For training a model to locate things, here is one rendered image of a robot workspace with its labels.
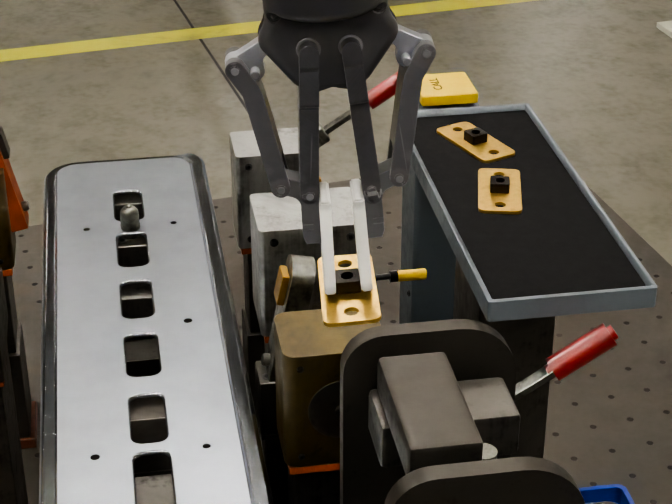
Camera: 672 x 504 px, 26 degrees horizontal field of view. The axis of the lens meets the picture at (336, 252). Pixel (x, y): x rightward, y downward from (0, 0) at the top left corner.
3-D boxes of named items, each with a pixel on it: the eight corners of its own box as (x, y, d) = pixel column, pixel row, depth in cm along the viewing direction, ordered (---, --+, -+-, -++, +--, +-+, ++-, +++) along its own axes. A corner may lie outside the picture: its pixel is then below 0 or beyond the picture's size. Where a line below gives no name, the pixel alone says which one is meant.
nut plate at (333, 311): (316, 261, 102) (315, 246, 101) (370, 255, 102) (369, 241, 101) (323, 328, 94) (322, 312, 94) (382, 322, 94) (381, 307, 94)
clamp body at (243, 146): (239, 394, 183) (229, 131, 166) (332, 385, 185) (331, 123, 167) (245, 428, 177) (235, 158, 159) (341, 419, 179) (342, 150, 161)
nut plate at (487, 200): (478, 170, 134) (478, 158, 134) (519, 172, 134) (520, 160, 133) (478, 213, 127) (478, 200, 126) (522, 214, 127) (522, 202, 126)
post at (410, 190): (392, 423, 177) (400, 89, 156) (453, 417, 178) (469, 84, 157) (405, 461, 171) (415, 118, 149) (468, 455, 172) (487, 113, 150)
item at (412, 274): (309, 285, 149) (308, 275, 148) (424, 275, 150) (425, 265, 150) (310, 291, 147) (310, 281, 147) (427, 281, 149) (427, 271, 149)
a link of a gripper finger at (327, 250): (330, 202, 93) (319, 203, 93) (336, 295, 96) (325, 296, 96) (328, 180, 95) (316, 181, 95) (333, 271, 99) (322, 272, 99)
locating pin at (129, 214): (121, 234, 160) (118, 201, 158) (139, 233, 160) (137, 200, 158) (122, 243, 158) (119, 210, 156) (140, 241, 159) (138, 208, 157)
